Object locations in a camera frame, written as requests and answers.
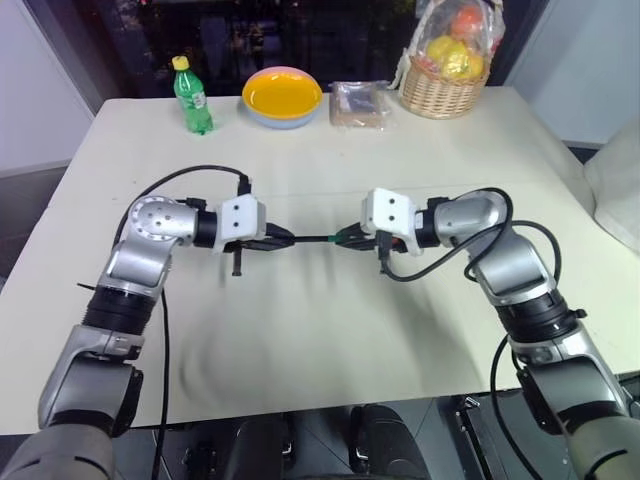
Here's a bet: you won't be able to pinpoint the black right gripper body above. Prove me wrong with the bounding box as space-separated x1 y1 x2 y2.
368 230 404 252

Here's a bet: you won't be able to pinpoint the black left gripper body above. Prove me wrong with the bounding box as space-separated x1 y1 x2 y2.
222 237 267 278

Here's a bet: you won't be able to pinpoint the green bottle with yellow cap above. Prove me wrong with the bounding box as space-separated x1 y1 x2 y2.
171 55 215 136

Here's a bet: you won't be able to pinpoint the light blue plastic bowl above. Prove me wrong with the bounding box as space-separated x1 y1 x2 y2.
244 102 322 131

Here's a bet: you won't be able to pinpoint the clear packet of brown sheets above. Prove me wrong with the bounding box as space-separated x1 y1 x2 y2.
328 79 394 133

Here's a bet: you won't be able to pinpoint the yellow plastic bowl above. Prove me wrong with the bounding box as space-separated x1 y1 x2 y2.
241 69 324 120

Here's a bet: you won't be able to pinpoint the woven wicker basket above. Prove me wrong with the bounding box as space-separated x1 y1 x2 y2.
399 52 492 120

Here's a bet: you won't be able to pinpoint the wicker fruit basket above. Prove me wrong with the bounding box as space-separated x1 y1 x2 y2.
391 0 504 94

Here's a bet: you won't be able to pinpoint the orange fruit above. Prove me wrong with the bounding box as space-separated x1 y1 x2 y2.
450 4 487 37

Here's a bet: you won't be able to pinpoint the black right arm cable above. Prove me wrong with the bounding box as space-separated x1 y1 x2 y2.
376 187 564 454

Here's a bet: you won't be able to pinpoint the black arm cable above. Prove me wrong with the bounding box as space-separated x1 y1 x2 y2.
376 187 564 454
113 164 256 480

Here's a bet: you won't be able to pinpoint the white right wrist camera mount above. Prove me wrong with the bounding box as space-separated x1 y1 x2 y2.
359 187 425 256

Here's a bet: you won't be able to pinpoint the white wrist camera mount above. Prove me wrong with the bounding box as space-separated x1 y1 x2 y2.
359 187 425 256
215 194 269 256

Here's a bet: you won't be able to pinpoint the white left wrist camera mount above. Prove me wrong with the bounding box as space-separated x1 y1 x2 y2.
215 194 269 256

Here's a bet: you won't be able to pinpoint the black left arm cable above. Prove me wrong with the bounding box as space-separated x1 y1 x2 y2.
113 164 256 480

